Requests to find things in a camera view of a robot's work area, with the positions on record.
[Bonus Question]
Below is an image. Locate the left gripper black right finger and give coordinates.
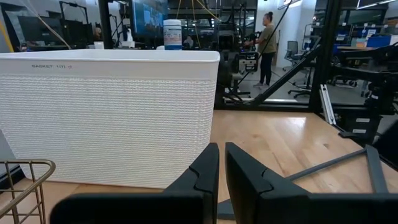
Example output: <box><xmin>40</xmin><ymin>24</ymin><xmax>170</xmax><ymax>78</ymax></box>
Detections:
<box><xmin>224</xmin><ymin>141</ymin><xmax>398</xmax><ymax>224</ymax></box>

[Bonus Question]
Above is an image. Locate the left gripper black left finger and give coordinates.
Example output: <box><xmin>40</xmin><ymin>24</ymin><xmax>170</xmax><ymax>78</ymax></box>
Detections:
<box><xmin>49</xmin><ymin>142</ymin><xmax>220</xmax><ymax>224</ymax></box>

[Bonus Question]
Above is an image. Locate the white plastic laundry basket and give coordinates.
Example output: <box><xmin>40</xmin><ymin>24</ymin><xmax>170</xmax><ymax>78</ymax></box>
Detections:
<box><xmin>0</xmin><ymin>49</ymin><xmax>221</xmax><ymax>190</ymax></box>

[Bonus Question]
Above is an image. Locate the office chair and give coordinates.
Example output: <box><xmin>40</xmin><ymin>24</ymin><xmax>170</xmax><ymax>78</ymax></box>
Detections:
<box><xmin>284</xmin><ymin>40</ymin><xmax>313</xmax><ymax>100</ymax></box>

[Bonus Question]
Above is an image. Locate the person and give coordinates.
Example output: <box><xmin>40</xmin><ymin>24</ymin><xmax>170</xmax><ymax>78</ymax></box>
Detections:
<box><xmin>243</xmin><ymin>11</ymin><xmax>279</xmax><ymax>91</ymax></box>

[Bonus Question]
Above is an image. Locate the black background robot station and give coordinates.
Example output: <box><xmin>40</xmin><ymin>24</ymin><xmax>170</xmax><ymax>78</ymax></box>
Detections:
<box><xmin>214</xmin><ymin>21</ymin><xmax>261</xmax><ymax>108</ymax></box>

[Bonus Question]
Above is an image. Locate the white blue wipes canister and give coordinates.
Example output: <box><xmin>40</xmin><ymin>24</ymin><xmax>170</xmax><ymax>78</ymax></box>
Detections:
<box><xmin>162</xmin><ymin>19</ymin><xmax>183</xmax><ymax>51</ymax></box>

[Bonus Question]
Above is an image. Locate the computer monitor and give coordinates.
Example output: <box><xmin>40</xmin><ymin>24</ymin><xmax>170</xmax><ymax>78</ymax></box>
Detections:
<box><xmin>132</xmin><ymin>0</ymin><xmax>169</xmax><ymax>40</ymax></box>

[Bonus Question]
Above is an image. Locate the black monitor stand pole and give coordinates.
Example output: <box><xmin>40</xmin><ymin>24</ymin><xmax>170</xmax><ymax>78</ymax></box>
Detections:
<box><xmin>98</xmin><ymin>0</ymin><xmax>113</xmax><ymax>50</ymax></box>

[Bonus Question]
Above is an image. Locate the blue storage bin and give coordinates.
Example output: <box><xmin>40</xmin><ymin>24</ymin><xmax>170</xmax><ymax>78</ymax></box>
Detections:
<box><xmin>366</xmin><ymin>34</ymin><xmax>398</xmax><ymax>48</ymax></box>

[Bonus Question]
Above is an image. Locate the silver aluminium bracket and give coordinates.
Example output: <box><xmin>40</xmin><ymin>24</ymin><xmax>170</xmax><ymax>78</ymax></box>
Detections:
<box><xmin>319</xmin><ymin>83</ymin><xmax>338</xmax><ymax>126</ymax></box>

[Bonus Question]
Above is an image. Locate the gold wire basket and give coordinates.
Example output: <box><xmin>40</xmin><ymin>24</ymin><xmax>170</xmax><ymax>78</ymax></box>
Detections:
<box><xmin>0</xmin><ymin>159</ymin><xmax>57</xmax><ymax>224</ymax></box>

